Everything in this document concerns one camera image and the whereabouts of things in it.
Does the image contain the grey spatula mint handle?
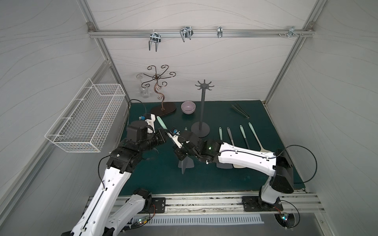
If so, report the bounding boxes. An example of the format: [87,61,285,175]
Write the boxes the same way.
[216,127,234,170]

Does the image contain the beige spatula grey handle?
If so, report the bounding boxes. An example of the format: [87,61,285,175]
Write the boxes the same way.
[227,127,244,169]

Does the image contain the grey slotted turner mint handle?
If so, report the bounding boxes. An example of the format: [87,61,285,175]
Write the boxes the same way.
[239,125,250,149]

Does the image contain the beige spoon mint handle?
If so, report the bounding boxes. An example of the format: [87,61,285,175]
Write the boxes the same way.
[248,123,270,153]

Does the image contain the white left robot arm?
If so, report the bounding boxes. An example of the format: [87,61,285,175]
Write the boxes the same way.
[63,120,169,236]

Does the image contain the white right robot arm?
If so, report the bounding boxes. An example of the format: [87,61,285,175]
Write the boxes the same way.
[168,130,294,204]

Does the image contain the grey utensil rack stand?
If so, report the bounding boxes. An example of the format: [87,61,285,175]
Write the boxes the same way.
[191,80,214,138]

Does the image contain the copper spiral mug tree stand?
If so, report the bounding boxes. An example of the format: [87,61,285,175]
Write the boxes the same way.
[138,65,176,117]

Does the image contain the lilac ceramic bowl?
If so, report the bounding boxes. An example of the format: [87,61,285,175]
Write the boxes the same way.
[181,101,196,115]

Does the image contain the glass on mug tree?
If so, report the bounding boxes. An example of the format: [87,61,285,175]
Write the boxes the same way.
[136,73,152,98]

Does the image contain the black tongs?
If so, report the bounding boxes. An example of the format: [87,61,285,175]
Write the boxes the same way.
[231,102,250,119]

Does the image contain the white wire basket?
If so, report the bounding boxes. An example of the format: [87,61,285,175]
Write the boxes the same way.
[45,78,125,153]

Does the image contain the aluminium rail with hooks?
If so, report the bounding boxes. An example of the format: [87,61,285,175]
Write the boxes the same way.
[86,22,316,52]

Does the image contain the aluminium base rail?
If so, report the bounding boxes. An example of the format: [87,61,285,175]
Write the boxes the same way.
[82,191,325,217]

